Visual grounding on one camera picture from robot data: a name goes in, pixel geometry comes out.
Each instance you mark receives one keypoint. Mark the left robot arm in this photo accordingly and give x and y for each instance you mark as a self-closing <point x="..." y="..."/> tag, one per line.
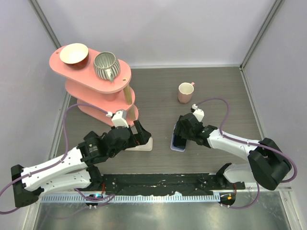
<point x="76" y="168"/>

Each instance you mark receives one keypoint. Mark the dark blue phone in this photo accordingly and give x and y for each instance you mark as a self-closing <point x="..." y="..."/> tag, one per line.
<point x="179" y="142"/>

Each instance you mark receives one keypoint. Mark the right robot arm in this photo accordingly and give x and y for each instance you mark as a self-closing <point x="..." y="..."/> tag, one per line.
<point x="265" y="163"/>

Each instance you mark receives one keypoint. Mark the white slotted cable duct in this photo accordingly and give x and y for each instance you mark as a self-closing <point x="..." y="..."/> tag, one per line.
<point x="175" y="198"/>

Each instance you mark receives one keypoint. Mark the beige phone case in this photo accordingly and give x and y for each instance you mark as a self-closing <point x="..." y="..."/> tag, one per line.
<point x="147" y="147"/>

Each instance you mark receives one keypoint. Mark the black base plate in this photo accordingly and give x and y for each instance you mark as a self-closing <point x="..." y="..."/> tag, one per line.
<point x="189" y="184"/>

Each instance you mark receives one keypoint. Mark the grey striped mug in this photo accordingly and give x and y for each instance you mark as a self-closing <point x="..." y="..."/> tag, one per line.
<point x="106" y="66"/>

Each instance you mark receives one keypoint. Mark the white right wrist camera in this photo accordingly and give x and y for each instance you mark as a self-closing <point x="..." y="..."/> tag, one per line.
<point x="198" y="113"/>

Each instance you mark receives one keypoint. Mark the cream bowl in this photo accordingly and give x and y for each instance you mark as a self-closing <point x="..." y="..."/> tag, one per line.
<point x="75" y="56"/>

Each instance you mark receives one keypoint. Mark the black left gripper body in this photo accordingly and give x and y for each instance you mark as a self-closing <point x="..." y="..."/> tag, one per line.
<point x="130" y="143"/>

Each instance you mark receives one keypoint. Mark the pink ceramic mug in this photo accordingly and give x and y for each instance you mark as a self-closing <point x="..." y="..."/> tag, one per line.
<point x="185" y="92"/>

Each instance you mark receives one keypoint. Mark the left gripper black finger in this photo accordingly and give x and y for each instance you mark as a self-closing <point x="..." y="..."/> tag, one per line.
<point x="143" y="137"/>
<point x="139" y="128"/>

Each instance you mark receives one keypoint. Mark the pink tiered wooden shelf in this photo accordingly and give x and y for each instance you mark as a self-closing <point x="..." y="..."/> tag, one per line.
<point x="84" y="85"/>

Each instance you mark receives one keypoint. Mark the lilac phone case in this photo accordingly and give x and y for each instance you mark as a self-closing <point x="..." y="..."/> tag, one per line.
<point x="176" y="149"/>

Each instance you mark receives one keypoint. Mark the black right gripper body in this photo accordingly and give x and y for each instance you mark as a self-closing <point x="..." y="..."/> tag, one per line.
<point x="184" y="133"/>

